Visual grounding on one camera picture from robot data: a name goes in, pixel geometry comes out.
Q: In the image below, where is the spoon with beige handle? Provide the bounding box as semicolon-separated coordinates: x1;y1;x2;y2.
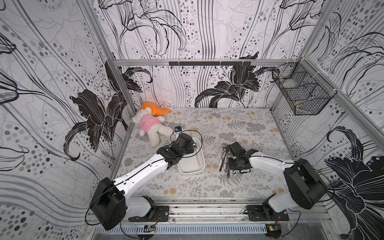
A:
193;143;201;167

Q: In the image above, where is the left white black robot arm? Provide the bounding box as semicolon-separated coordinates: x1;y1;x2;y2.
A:
89;133;197;231

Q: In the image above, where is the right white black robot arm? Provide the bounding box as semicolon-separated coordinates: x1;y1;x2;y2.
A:
226;142;328;213

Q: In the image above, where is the white rectangular storage tray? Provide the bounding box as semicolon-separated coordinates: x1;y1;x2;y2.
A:
178;137;206;175

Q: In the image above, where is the white teddy bear pink shirt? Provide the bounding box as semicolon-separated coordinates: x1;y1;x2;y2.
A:
132;107;173;147

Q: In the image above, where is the orange plush toy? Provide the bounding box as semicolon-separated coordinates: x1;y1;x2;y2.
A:
141;102;171;116

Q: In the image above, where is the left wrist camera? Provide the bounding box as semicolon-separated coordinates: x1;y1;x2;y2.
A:
175;126;183;133

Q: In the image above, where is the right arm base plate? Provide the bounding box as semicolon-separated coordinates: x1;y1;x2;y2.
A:
244;205;289;222

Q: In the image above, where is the aluminium front rail frame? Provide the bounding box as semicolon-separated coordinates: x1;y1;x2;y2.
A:
152;197;332;223

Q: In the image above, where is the white slotted cable duct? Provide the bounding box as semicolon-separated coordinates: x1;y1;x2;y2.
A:
95;223;267;236

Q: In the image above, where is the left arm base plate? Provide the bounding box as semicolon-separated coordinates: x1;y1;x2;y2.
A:
129;206;170;224

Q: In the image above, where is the black bar on rail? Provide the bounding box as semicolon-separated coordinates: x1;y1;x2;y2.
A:
169;61;251;66

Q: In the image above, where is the black wire basket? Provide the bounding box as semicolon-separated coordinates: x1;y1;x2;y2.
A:
272;63;335;116

